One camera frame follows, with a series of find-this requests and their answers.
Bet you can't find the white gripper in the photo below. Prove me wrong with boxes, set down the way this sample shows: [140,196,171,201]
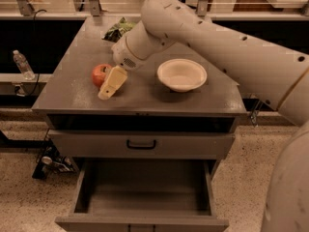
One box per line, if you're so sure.
[98,37,142,100]

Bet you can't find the red apple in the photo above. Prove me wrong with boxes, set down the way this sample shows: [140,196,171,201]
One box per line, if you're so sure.
[92,64,112,87]

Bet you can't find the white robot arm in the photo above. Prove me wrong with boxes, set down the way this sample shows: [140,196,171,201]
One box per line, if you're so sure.
[104,0,309,232]

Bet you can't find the grey drawer cabinet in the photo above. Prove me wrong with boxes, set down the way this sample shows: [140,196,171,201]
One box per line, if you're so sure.
[32,14,248,232]

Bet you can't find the closed top grey drawer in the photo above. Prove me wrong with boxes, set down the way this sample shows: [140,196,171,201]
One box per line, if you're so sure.
[49,130,235,160]

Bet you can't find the open middle grey drawer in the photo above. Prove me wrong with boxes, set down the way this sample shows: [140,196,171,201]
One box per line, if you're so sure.
[55,159,229,232]

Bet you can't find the green chip bag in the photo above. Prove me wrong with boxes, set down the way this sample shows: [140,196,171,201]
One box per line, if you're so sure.
[102,17,136,43]

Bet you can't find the white paper bowl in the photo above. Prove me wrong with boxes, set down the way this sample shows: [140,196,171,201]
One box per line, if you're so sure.
[156,59,208,93]

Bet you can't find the clear plastic water bottle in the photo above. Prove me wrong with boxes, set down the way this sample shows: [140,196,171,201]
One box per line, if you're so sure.
[13,50,35,80]

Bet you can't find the black drawer handle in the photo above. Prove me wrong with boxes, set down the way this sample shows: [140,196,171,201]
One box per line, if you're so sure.
[126,139,156,150]

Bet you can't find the black cable bundle on floor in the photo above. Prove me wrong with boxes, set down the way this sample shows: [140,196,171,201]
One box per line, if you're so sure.
[32,129,76,180]

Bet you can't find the metal clamp on rail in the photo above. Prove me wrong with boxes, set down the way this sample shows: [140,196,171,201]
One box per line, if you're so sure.
[249,100,264,127]

